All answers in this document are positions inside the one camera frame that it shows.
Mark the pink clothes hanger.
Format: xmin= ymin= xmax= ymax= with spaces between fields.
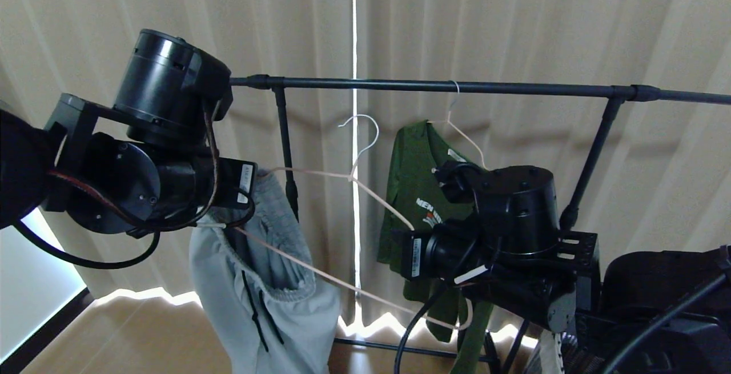
xmin=234 ymin=114 xmax=475 ymax=331
xmin=428 ymin=81 xmax=489 ymax=169

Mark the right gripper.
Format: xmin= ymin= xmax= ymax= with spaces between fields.
xmin=394 ymin=220 xmax=577 ymax=333

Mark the green printed shirt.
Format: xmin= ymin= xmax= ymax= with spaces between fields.
xmin=377 ymin=122 xmax=495 ymax=374

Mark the black clothes rack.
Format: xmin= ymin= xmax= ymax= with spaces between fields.
xmin=230 ymin=74 xmax=731 ymax=374

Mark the white laundry basket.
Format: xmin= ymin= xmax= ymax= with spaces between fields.
xmin=525 ymin=328 xmax=577 ymax=374

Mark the beige curtain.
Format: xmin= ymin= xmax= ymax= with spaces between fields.
xmin=0 ymin=0 xmax=731 ymax=340

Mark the pale grey garment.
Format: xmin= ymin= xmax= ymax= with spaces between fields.
xmin=190 ymin=171 xmax=342 ymax=374

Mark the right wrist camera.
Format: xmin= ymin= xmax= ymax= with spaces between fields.
xmin=432 ymin=160 xmax=486 ymax=204

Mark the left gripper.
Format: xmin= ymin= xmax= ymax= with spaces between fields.
xmin=66 ymin=133 xmax=259 ymax=236

